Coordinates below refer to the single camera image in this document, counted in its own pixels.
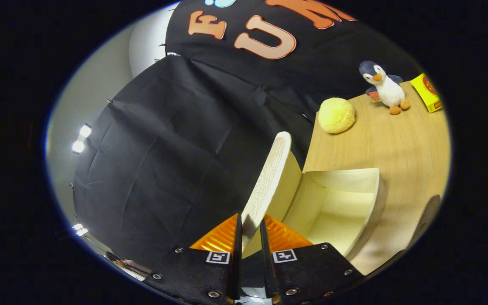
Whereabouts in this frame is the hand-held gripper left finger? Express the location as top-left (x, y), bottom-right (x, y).
top-left (144, 213), bottom-right (243, 305)

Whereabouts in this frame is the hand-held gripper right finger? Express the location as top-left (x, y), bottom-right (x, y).
top-left (260, 215), bottom-right (365, 305)

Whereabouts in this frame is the beige storage box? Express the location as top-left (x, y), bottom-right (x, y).
top-left (241, 131), bottom-right (388, 261)

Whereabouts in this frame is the brown fuzzy shoe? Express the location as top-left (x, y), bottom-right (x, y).
top-left (408, 194), bottom-right (442, 251)

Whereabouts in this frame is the yellow plush bun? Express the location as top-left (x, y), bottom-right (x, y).
top-left (318, 97), bottom-right (356, 134)

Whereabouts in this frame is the penguin plush toy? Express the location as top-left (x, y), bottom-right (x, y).
top-left (358, 60), bottom-right (411, 116)

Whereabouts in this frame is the yellow book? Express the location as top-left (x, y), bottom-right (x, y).
top-left (410, 73), bottom-right (443, 114)

